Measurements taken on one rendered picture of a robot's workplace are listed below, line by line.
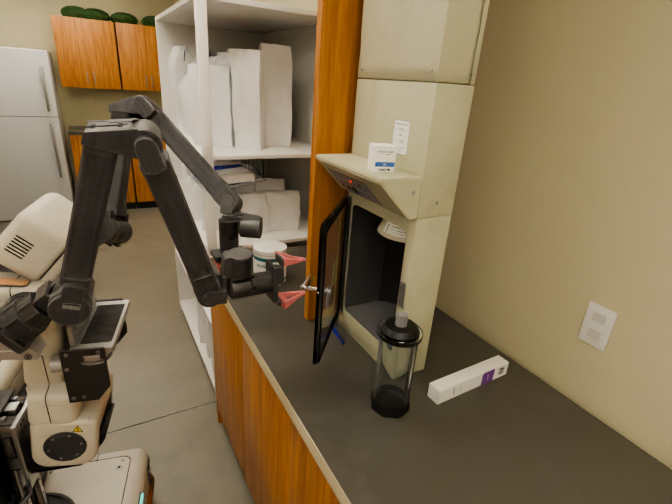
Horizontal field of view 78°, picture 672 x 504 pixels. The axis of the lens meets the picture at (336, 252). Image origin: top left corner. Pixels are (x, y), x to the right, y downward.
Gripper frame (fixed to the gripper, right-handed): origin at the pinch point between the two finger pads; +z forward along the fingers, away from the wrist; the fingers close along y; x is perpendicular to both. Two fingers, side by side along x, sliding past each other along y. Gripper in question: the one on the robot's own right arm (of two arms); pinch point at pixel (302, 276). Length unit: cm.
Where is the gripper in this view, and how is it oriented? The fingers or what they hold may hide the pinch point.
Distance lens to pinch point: 112.4
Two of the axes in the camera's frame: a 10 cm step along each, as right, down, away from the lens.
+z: 8.8, -1.2, 4.6
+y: 0.4, -9.5, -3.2
